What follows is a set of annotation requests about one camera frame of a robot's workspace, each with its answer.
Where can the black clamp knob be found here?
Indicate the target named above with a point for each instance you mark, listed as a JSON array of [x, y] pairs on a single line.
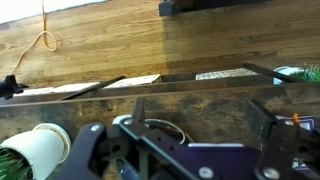
[[8, 86]]

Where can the black metal brace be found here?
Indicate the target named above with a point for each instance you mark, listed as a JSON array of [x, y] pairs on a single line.
[[270, 72], [100, 85]]

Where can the white plant cup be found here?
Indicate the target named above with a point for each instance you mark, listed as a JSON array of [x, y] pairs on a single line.
[[43, 150]]

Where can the blue bowl with silver rim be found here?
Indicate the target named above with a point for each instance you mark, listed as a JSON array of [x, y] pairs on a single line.
[[166, 126]]

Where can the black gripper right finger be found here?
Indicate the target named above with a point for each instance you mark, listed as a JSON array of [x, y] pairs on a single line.
[[261, 116]]

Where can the dark furniture base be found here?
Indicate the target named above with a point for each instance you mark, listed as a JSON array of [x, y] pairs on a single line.
[[170, 7]]

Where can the light blue plant pot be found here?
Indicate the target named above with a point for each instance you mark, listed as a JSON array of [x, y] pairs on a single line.
[[283, 70]]

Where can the green artificial plant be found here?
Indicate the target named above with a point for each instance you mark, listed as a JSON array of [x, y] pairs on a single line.
[[311, 75], [11, 166]]

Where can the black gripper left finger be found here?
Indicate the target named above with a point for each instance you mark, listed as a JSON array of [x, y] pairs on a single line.
[[138, 110]]

